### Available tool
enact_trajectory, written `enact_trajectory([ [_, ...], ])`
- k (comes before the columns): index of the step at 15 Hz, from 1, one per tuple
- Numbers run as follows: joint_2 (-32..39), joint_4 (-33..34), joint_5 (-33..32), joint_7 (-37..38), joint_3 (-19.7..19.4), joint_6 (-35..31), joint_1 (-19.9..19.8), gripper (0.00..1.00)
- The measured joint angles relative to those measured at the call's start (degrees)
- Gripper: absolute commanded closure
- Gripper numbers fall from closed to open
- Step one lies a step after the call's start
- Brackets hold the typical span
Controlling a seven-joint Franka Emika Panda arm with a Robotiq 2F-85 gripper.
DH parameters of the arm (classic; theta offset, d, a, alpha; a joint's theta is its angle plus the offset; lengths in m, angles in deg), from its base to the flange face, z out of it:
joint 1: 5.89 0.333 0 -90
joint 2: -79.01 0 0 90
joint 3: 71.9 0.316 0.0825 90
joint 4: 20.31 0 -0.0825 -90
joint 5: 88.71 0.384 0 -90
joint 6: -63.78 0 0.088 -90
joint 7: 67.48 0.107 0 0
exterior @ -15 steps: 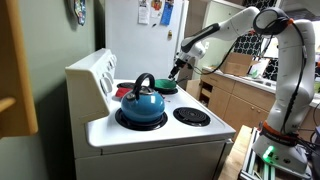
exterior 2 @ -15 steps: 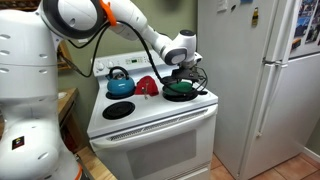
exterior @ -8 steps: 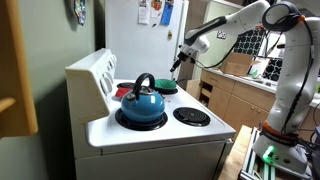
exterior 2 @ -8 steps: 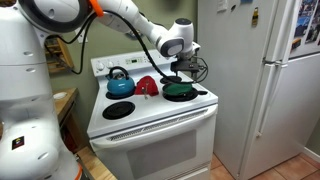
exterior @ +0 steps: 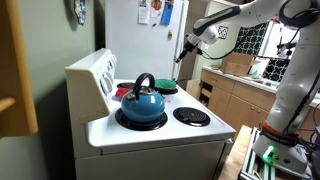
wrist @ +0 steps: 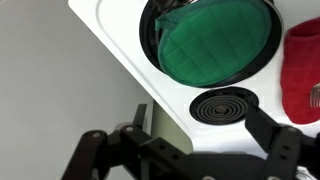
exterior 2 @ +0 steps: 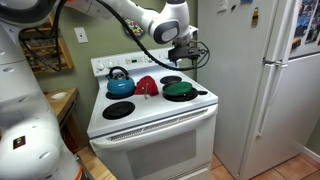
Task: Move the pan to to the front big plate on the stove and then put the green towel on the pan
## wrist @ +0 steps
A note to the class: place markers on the small black coil burner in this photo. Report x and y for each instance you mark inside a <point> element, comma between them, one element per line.
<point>221,106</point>

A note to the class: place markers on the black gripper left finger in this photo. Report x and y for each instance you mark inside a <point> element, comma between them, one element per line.
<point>140,116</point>

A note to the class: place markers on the white refrigerator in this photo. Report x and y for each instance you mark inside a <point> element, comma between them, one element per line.
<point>50,83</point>

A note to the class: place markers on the small grey metal tool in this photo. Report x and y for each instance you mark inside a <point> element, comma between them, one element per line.
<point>315,95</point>

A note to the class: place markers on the round green quilted towel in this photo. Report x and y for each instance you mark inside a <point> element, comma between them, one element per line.
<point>213,43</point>

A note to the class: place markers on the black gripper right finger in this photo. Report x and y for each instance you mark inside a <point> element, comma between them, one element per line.
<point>261,126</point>

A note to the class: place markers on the white electric stove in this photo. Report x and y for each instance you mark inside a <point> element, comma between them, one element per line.
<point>116,33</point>

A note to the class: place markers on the black frying pan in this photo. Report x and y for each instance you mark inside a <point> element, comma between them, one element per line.
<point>266,56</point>

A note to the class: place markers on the red oven mitt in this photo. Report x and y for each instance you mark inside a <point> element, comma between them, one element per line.
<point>300,73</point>

